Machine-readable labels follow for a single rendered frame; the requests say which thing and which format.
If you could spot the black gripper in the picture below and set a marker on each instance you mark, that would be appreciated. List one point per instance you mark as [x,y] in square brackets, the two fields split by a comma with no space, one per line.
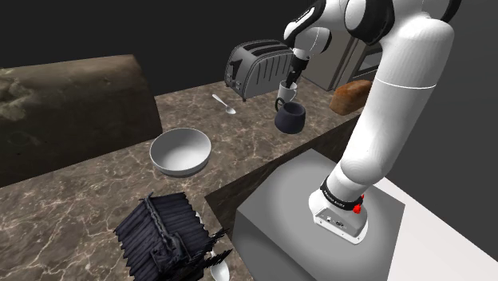
[298,65]

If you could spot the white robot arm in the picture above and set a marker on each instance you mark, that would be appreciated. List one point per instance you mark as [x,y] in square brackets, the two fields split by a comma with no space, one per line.
[404,89]

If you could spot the white mug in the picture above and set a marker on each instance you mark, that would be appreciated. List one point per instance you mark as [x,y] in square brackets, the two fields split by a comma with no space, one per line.
[287,94]

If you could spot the silver two-slot toaster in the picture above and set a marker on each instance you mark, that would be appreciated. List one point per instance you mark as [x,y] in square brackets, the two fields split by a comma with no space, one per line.
[256,72]

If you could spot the dark blue mug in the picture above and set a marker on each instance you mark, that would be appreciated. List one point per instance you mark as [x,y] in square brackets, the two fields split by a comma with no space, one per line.
[290,118]

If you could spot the brown bread loaf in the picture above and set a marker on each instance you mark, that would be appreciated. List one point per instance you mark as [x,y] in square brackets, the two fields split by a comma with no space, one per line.
[350,97]

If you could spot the silver spoon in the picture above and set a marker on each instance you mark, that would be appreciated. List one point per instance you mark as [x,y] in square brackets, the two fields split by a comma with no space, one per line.
[229,109]

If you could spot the white bowl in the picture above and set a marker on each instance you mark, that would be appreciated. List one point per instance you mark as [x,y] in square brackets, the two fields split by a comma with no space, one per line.
[181,151]

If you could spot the grey robot stand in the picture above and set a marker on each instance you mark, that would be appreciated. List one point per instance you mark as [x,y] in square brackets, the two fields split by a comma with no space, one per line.
[280,218]

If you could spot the white rounded utensil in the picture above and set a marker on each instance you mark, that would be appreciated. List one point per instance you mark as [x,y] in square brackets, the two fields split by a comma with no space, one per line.
[220,271]

